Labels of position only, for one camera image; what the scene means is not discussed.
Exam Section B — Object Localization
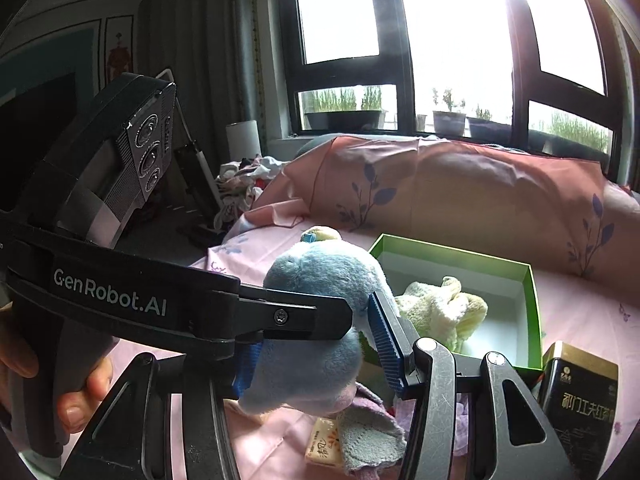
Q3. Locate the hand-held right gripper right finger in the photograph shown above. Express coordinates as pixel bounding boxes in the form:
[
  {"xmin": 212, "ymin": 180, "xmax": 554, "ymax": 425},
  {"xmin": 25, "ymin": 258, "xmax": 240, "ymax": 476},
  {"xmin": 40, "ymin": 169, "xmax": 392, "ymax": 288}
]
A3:
[{"xmin": 368, "ymin": 292, "xmax": 576, "ymax": 480}]

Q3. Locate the dark planter with plants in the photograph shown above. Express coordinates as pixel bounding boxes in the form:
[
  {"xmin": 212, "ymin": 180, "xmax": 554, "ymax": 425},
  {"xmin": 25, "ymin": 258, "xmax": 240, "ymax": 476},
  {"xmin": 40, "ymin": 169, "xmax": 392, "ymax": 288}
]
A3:
[{"xmin": 466, "ymin": 106, "xmax": 512, "ymax": 142}]

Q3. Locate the green cardboard box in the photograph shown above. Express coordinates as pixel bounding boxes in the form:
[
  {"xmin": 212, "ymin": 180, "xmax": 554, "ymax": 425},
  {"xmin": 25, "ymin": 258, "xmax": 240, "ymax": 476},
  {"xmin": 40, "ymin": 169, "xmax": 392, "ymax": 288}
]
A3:
[{"xmin": 356, "ymin": 233, "xmax": 545, "ymax": 396}]

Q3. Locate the black gold tin box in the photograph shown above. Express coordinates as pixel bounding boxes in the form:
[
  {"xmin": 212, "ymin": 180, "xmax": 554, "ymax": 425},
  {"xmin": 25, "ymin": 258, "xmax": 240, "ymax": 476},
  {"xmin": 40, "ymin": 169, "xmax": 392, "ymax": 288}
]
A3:
[{"xmin": 537, "ymin": 341, "xmax": 621, "ymax": 480}]

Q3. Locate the yellow printed tissue packet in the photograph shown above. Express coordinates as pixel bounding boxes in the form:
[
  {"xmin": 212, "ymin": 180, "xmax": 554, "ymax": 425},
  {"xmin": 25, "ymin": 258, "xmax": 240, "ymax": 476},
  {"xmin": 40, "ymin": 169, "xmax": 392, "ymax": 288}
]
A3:
[{"xmin": 304, "ymin": 417, "xmax": 346, "ymax": 466}]

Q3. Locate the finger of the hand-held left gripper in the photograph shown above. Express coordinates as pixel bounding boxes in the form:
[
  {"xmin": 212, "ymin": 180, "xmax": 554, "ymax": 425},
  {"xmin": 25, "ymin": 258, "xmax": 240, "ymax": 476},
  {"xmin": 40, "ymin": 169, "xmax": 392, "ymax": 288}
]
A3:
[{"xmin": 235, "ymin": 285, "xmax": 354, "ymax": 343}]

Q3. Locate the wall poster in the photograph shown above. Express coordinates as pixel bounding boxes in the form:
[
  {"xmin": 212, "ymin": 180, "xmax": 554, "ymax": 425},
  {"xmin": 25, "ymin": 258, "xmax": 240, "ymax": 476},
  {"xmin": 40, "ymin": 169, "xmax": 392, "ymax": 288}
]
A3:
[{"xmin": 102, "ymin": 15, "xmax": 136, "ymax": 79}]

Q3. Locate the wide planter with grass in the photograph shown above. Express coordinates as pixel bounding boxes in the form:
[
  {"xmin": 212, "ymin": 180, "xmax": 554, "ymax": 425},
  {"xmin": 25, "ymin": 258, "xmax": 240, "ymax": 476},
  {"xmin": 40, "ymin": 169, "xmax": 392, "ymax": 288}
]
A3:
[{"xmin": 529, "ymin": 114, "xmax": 612, "ymax": 155}]

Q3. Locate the pink leaf print bolster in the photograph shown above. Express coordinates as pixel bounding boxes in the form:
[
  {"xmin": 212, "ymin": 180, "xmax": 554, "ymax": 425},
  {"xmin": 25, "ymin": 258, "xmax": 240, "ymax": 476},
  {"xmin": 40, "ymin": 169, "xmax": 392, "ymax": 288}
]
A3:
[{"xmin": 252, "ymin": 135, "xmax": 640, "ymax": 281}]

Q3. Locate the person's left hand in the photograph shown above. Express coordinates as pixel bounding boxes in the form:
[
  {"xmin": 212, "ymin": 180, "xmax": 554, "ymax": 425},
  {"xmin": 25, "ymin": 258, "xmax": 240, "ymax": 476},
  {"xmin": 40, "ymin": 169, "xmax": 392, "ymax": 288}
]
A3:
[{"xmin": 0, "ymin": 304, "xmax": 114, "ymax": 428}]

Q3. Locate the grey pot with small tree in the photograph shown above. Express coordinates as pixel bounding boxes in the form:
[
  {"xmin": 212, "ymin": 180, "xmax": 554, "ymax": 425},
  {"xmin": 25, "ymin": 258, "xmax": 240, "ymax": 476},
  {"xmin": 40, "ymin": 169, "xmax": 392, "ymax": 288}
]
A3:
[{"xmin": 431, "ymin": 89, "xmax": 467, "ymax": 136}]

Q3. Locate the blue plush toy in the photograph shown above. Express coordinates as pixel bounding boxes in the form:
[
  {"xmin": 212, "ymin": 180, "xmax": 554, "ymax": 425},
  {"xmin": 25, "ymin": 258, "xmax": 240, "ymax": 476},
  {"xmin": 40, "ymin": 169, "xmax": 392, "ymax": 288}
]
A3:
[{"xmin": 237, "ymin": 227, "xmax": 401, "ymax": 416}]

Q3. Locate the pink bed sheet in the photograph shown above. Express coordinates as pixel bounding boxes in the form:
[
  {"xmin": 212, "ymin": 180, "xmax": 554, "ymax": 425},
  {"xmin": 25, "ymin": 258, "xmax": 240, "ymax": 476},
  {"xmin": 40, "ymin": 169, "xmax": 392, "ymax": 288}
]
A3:
[{"xmin": 115, "ymin": 210, "xmax": 640, "ymax": 480}]

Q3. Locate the grey curtain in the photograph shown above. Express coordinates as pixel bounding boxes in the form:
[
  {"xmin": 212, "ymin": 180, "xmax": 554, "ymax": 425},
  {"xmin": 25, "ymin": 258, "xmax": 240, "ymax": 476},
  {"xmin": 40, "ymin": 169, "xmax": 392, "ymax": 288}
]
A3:
[{"xmin": 135, "ymin": 0, "xmax": 281, "ymax": 201}]

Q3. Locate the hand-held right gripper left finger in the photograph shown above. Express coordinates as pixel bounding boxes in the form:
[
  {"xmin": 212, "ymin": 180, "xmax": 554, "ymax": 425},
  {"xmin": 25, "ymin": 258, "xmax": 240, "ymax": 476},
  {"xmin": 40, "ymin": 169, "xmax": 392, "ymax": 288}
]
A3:
[{"xmin": 60, "ymin": 342, "xmax": 263, "ymax": 480}]

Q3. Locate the lilac knit cloth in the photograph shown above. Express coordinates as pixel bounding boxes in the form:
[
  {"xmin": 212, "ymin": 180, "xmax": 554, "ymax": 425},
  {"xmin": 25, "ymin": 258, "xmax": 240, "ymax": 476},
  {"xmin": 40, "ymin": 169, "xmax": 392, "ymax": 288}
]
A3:
[{"xmin": 336, "ymin": 381, "xmax": 471, "ymax": 478}]

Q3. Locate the pile of clothes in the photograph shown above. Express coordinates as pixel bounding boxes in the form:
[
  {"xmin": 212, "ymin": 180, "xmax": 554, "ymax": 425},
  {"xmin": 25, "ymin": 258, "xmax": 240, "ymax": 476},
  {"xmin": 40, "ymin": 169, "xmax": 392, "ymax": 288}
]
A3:
[{"xmin": 215, "ymin": 156, "xmax": 292, "ymax": 231}]

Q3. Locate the long black grass planter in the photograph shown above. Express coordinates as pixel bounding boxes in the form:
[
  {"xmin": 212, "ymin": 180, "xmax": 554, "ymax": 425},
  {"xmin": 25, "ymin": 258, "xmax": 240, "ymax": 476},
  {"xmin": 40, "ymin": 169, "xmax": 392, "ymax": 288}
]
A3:
[{"xmin": 304, "ymin": 87, "xmax": 385, "ymax": 132}]

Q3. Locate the black window frame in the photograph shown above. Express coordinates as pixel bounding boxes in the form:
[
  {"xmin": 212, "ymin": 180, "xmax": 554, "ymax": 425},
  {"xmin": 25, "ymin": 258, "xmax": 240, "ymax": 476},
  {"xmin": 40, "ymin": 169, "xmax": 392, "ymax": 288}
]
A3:
[{"xmin": 275, "ymin": 0, "xmax": 631, "ymax": 171}]

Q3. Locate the cream plush toy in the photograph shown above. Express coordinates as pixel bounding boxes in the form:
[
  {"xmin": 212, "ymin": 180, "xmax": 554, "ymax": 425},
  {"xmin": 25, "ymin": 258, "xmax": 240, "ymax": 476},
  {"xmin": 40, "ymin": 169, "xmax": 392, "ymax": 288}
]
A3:
[{"xmin": 395, "ymin": 276, "xmax": 488, "ymax": 353}]

